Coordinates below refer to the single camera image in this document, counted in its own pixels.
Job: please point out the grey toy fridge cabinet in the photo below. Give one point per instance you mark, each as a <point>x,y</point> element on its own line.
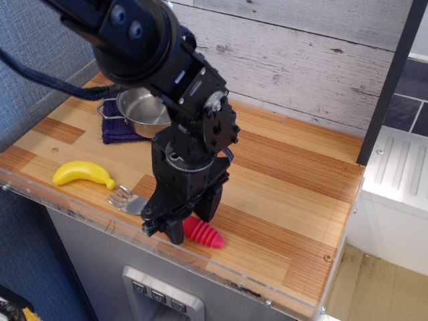
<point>99,248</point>

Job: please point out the clear acrylic table edge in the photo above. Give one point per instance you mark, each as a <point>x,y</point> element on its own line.
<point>282,240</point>

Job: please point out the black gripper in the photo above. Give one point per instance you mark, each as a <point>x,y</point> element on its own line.
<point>182,188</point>

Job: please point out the stainless steel pot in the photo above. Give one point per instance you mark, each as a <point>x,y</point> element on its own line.
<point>137,110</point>

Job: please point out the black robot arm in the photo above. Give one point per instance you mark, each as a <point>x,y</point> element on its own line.
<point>140,44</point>

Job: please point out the yellow plastic banana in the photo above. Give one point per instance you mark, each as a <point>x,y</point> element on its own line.
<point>85,170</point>

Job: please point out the yellow object bottom left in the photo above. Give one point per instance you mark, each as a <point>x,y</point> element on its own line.
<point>29,315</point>

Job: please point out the red handled metal fork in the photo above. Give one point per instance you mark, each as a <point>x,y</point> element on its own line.
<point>193,228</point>

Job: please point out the silver dispenser button panel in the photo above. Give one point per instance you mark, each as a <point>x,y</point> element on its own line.
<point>153,299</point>

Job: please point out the white toy sink unit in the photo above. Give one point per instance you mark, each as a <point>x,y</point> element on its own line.
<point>390,214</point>

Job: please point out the purple folded cloth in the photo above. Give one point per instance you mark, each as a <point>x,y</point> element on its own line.
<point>116,130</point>

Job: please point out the black right vertical post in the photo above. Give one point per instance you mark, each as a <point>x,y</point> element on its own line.
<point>399,60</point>

